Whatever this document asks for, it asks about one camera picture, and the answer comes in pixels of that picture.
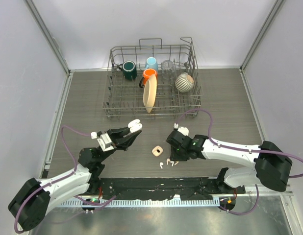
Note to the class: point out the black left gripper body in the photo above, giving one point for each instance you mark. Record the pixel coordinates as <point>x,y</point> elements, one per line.
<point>113,142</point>

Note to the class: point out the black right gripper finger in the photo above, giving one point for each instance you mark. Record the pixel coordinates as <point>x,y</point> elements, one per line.
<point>184,159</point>
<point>173,156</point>

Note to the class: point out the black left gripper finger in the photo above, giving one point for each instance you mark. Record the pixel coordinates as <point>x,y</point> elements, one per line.
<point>118,133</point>
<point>133,136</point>

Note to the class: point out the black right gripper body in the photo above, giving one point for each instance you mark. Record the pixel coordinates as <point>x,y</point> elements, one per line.
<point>180,151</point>

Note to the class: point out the white earbud charging case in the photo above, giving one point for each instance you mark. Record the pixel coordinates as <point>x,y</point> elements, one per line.
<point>135,125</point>

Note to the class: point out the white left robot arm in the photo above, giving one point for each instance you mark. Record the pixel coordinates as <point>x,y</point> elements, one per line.
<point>37,197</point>

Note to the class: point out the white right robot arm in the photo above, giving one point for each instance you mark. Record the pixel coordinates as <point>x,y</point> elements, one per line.
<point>262,164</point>

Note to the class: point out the pink earbud charging case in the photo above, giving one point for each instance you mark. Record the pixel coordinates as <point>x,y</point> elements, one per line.
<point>157,151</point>

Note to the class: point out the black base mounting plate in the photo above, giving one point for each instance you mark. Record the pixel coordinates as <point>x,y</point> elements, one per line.
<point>159,189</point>

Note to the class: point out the beige plate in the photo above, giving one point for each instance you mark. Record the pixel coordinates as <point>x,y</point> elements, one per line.
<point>149,94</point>

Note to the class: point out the dark green mug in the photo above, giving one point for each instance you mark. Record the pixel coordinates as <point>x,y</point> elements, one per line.
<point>129,70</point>

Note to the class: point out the striped ceramic bowl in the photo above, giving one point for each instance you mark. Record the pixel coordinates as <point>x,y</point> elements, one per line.
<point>184,83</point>

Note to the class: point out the orange mug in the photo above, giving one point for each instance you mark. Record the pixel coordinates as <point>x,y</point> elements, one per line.
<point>147,73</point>

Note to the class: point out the clear glass cup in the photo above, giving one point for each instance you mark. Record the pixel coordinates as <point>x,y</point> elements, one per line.
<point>168,69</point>

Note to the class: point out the light blue mug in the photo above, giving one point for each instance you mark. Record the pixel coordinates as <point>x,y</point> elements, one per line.
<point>151,63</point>

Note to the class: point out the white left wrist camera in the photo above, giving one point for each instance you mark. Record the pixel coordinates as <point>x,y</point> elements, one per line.
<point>105,142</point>

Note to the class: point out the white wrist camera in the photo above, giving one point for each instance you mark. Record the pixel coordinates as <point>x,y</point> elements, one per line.
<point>181,129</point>
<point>105,142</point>

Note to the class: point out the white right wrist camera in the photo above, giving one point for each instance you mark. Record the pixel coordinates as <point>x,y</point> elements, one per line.
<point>181,129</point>

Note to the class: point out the white slotted cable duct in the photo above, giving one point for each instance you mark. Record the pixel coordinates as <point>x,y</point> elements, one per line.
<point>175,202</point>

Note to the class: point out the grey wire dish rack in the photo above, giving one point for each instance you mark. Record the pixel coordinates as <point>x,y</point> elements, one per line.
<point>124,98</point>

